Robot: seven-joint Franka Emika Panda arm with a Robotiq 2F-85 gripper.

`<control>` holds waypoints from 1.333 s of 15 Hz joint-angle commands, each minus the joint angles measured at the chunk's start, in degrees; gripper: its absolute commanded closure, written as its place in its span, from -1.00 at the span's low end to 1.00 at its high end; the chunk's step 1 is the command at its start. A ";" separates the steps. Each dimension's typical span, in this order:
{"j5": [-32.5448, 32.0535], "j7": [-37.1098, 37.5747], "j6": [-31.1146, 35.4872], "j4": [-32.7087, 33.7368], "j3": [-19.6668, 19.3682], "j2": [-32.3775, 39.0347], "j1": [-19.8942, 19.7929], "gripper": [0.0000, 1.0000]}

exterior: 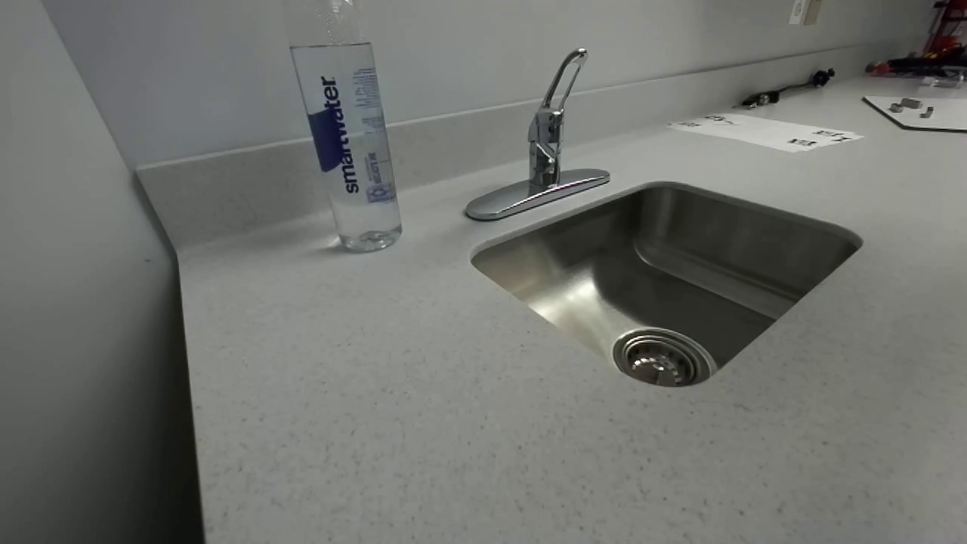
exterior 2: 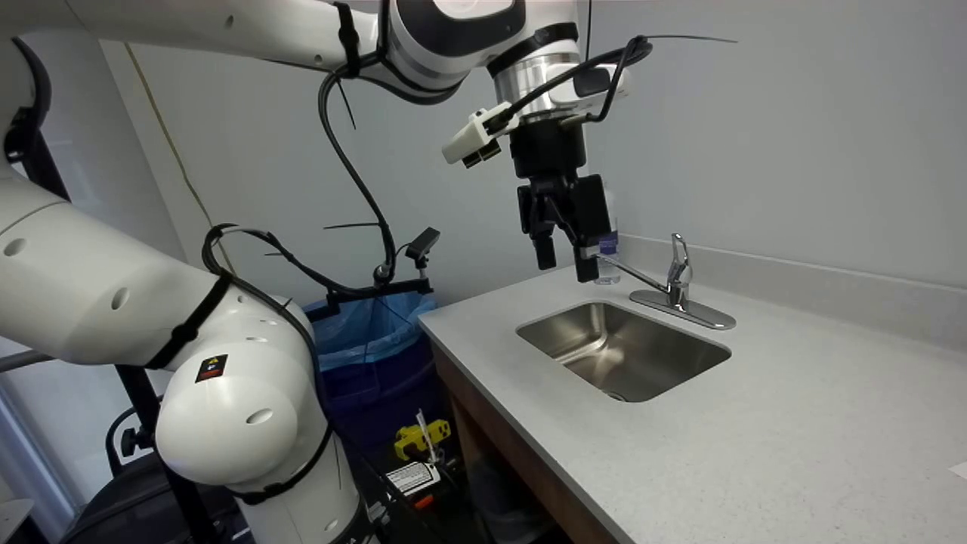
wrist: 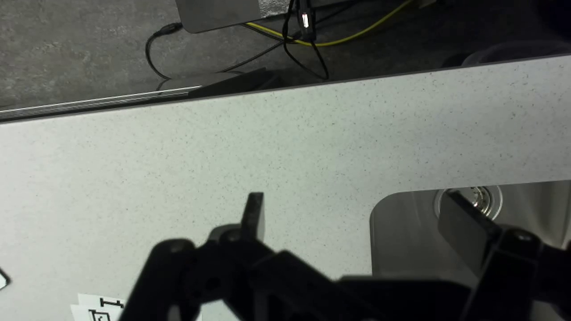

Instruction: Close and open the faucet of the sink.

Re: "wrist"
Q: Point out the white paper sheet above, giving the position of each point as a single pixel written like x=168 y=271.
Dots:
x=91 y=306

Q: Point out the grey box on floor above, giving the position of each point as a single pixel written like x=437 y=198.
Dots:
x=209 y=14

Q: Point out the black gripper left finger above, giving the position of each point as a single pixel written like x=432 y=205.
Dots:
x=232 y=265

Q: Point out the stainless steel sink basin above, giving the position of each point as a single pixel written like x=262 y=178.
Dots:
x=405 y=240

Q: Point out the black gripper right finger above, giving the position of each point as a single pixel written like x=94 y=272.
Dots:
x=514 y=265

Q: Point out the sink drain strainer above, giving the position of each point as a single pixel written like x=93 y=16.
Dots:
x=485 y=198

